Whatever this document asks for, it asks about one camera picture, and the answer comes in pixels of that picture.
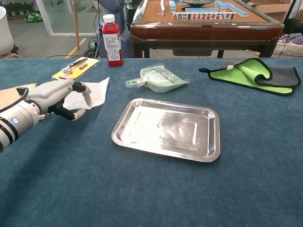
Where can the silver metal tray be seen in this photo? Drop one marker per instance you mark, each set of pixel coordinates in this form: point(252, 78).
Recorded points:
point(165, 130)

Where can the row of blue-backed mahjong tiles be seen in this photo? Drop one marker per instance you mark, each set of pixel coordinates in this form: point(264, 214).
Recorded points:
point(201, 9)
point(236, 9)

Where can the white plastic basket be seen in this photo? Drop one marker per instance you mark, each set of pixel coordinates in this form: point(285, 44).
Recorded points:
point(290, 48)

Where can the green bag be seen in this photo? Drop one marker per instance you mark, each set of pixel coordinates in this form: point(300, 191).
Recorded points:
point(33, 17)

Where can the razor in yellow package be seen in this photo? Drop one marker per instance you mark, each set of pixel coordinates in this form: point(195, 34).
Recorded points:
point(78, 68)

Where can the blue felt table mat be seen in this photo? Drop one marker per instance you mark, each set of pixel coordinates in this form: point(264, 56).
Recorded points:
point(151, 189)

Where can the white chair with wooden legs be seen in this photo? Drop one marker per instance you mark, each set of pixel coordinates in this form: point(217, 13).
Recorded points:
point(4, 30)

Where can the white upright mahjong tile stack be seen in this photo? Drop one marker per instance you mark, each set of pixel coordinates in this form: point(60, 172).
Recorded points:
point(163, 8)

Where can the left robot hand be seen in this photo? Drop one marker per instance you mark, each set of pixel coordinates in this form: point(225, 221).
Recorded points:
point(49, 92)

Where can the green mini dustpan in bag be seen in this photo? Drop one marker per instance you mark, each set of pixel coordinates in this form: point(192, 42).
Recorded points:
point(163, 81)

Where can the wooden pole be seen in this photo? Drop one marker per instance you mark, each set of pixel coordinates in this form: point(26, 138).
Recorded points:
point(76, 23)

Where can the white paper napkin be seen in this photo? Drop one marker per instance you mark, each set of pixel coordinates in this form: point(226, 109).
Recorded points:
point(97, 93)

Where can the row of face-up mahjong tiles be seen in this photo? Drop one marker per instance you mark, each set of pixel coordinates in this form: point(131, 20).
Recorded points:
point(203, 16)

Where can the brown mahjong table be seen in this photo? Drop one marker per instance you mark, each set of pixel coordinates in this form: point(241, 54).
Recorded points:
point(203, 30)

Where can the red juice bottle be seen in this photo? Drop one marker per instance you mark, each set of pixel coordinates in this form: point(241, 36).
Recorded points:
point(112, 45)

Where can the short blue mahjong tile stack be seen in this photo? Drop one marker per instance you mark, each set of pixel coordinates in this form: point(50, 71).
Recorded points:
point(172, 6)

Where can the blue grey machine pedestal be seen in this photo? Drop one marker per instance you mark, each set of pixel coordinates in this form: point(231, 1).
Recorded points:
point(125, 42)

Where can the green grey microfibre cloth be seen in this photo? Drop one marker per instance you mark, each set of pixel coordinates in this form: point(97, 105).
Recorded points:
point(236, 78)

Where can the kraft spiral notebook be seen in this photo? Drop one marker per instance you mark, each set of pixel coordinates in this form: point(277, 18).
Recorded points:
point(9, 95)

